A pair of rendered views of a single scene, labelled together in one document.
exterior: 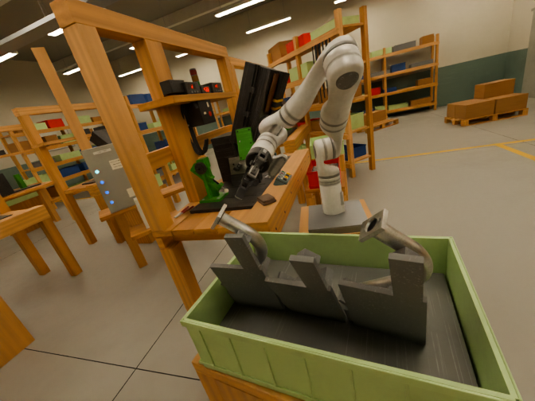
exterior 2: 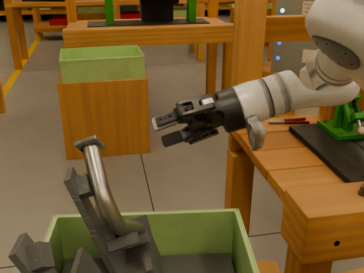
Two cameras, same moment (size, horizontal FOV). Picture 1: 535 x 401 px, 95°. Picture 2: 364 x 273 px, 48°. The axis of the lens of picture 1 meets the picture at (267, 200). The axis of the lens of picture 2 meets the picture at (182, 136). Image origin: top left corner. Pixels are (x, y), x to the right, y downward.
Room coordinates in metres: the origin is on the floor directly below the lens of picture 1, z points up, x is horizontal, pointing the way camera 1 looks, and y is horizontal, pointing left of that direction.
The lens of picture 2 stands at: (0.31, -0.53, 1.49)
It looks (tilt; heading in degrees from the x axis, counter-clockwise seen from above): 24 degrees down; 58
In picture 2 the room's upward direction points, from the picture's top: straight up
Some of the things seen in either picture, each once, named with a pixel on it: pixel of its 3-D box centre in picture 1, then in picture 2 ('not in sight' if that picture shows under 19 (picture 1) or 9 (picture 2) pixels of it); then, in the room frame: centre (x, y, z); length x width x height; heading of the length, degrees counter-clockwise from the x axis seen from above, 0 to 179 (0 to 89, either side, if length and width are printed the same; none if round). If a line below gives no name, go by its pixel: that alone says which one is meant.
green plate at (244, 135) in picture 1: (247, 142); not in sight; (1.74, 0.05, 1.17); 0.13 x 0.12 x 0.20; 159
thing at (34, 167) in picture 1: (77, 157); not in sight; (7.89, 5.32, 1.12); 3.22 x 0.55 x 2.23; 159
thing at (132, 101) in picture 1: (166, 136); not in sight; (7.29, 2.34, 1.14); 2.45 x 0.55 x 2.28; 159
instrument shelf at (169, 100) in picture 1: (197, 99); not in sight; (1.93, 0.32, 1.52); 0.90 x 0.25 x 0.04; 159
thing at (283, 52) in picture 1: (312, 103); not in sight; (4.85, -1.24, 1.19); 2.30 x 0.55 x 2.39; 20
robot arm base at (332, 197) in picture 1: (330, 193); not in sight; (1.00, -0.28, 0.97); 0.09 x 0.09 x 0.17; 83
